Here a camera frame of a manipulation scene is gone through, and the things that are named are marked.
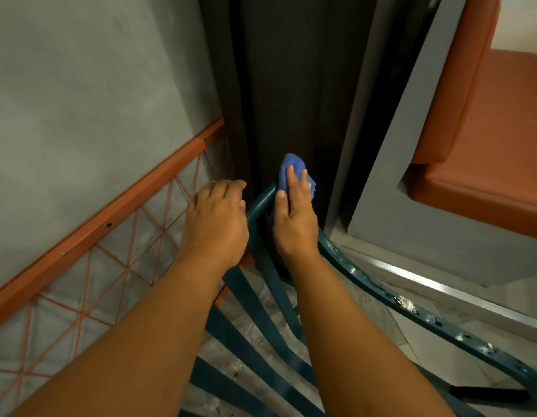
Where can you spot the person's right hand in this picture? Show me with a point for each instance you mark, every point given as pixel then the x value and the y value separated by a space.
pixel 296 225

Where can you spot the dark green metal slatted chair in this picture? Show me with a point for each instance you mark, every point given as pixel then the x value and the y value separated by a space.
pixel 255 304

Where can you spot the person's left hand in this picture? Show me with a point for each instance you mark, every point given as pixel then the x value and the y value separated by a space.
pixel 216 230

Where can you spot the blue cleaning cloth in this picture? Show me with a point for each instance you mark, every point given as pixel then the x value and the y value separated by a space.
pixel 290 161

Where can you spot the black partition panel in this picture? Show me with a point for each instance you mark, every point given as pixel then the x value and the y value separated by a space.
pixel 286 82

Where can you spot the person's right forearm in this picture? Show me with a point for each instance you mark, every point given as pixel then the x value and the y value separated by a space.
pixel 359 351

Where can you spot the orange cushioned booth bench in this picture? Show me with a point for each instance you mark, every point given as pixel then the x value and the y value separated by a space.
pixel 490 147

